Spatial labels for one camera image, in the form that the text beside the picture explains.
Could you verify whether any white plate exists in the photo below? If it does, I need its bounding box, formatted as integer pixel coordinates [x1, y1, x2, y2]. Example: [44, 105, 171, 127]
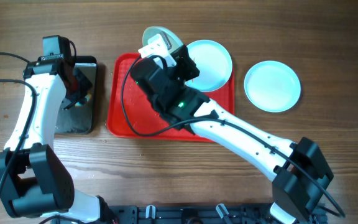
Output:
[244, 60, 301, 113]
[138, 26, 183, 58]
[185, 40, 233, 92]

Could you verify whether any red plastic tray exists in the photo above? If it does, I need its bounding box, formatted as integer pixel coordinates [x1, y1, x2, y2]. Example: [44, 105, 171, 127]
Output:
[106, 53, 235, 142]

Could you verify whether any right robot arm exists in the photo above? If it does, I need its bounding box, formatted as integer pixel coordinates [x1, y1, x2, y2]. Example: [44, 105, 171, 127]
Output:
[128, 45, 334, 223]

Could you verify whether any black metal tray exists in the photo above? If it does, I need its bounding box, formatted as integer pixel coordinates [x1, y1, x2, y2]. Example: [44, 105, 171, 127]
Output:
[55, 56, 98, 134]

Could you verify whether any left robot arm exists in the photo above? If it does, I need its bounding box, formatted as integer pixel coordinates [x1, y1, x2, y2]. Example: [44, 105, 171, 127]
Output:
[0, 35, 117, 223]

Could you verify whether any green scrubbing sponge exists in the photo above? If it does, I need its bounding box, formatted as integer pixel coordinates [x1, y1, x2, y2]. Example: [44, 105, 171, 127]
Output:
[75, 94, 92, 107]

